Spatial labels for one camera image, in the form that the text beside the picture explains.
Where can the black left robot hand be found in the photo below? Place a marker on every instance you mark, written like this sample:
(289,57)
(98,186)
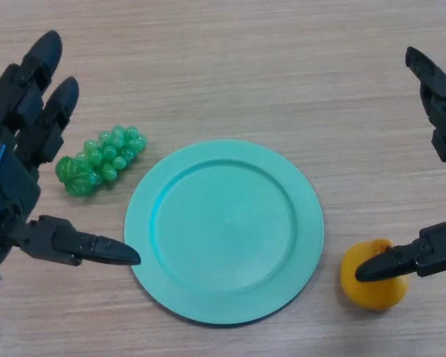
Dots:
(18,193)

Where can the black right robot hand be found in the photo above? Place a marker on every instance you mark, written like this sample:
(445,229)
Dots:
(440,253)

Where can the yellow pear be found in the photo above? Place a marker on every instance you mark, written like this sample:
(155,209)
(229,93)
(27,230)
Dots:
(375,294)

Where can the green round plate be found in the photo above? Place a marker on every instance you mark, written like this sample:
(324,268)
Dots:
(223,238)

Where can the green grape bunch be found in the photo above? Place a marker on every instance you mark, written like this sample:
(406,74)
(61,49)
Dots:
(100,160)

